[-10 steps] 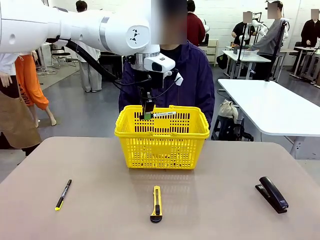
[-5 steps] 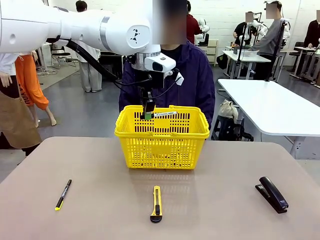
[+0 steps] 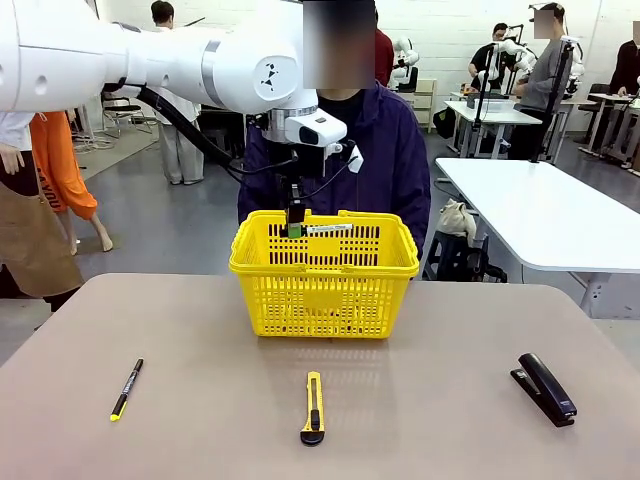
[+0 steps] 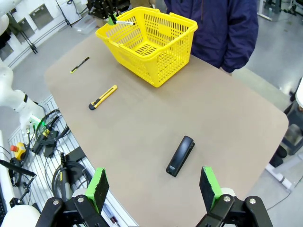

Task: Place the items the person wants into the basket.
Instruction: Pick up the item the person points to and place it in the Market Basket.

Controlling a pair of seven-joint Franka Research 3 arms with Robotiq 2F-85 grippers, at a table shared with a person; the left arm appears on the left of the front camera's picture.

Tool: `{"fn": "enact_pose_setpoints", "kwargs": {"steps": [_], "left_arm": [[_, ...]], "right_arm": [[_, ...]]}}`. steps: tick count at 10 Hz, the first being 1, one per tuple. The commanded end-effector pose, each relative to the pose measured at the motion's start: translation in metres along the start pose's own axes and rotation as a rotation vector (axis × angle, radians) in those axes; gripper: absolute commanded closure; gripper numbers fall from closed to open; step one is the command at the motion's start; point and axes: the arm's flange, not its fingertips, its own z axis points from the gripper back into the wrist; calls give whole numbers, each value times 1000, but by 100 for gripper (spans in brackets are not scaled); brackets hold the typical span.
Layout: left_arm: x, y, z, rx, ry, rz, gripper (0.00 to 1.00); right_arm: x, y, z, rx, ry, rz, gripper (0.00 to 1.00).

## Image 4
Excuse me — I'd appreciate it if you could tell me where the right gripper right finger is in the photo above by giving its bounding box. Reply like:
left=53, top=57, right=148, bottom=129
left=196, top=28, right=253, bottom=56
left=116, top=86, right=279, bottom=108
left=196, top=166, right=273, bottom=227

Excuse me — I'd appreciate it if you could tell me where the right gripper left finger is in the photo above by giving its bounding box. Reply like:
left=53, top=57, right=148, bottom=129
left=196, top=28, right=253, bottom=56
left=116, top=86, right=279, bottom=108
left=35, top=167, right=110, bottom=227

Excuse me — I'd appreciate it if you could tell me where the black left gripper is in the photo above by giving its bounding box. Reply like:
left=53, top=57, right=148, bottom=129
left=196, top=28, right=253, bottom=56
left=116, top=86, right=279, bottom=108
left=88, top=0, right=118, bottom=26

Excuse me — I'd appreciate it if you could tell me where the black stapler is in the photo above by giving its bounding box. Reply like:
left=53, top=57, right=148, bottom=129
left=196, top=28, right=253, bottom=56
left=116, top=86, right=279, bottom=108
left=165, top=135, right=196, bottom=178

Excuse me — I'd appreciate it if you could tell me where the yellow plastic shopping basket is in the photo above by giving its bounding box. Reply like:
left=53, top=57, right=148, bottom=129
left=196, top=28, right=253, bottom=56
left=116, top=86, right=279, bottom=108
left=95, top=6, right=198, bottom=88

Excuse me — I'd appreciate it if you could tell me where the person in purple jacket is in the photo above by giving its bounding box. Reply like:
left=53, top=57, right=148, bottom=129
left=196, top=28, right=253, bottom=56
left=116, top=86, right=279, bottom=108
left=163, top=0, right=259, bottom=73

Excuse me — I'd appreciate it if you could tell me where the clear plastic storage box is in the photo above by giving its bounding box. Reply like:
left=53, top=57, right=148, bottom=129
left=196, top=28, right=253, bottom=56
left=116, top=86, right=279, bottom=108
left=72, top=14, right=98, bottom=34

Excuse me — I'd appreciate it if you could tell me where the black yellow-tipped highlighter pen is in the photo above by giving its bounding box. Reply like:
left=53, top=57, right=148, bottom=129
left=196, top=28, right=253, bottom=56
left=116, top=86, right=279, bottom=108
left=70, top=56, right=90, bottom=74

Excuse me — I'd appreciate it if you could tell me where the yellow black utility knife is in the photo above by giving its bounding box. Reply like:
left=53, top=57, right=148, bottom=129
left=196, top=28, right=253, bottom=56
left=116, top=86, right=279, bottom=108
left=89, top=85, right=118, bottom=111

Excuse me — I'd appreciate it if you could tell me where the yellow red emergency stop button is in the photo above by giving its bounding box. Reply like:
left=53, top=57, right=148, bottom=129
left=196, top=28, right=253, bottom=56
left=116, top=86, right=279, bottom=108
left=10, top=141, right=27, bottom=159

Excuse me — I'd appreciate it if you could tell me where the black coiled cable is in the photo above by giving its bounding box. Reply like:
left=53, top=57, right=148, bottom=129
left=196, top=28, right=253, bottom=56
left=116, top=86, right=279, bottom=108
left=51, top=152, right=94, bottom=201

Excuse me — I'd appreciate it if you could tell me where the black cable bundle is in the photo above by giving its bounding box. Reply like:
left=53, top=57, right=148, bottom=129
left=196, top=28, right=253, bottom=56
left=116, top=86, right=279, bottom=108
left=28, top=108, right=71, bottom=157

